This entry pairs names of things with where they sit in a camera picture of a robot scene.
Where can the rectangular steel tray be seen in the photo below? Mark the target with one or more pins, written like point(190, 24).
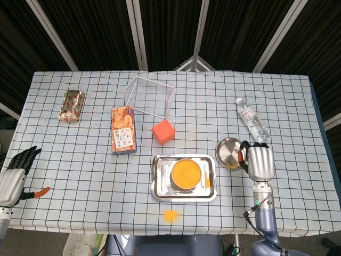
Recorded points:
point(160, 186)

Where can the yellow powder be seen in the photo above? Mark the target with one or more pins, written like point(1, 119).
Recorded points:
point(186, 173)

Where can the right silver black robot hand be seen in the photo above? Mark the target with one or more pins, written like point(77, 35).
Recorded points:
point(261, 164)

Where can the round steel plate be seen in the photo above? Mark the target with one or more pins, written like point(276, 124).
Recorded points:
point(226, 153)

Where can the clear plastic container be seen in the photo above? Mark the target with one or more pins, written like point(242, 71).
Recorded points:
point(80, 245)

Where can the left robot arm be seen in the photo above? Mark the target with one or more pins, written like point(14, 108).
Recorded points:
point(4, 221)

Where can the orange blue cookie box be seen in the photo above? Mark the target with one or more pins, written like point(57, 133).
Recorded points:
point(123, 130)

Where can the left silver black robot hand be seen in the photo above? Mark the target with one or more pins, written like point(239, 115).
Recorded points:
point(10, 186)

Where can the dark folding screen white frames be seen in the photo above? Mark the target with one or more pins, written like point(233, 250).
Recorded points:
point(93, 32)

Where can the orange cube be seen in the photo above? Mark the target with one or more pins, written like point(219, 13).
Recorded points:
point(163, 132)

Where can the gold foil snack bag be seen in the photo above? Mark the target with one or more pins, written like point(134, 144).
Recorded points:
point(72, 106)

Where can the clear plastic water bottle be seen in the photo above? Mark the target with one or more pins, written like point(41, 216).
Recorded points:
point(251, 121)

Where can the white grid-pattern tablecloth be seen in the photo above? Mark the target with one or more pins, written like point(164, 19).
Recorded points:
point(80, 173)

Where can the beige bowl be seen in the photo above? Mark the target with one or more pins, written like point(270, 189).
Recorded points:
point(175, 184)

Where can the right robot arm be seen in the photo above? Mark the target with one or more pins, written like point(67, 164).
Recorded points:
point(263, 224)

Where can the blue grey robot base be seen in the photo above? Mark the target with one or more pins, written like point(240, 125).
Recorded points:
point(165, 246)

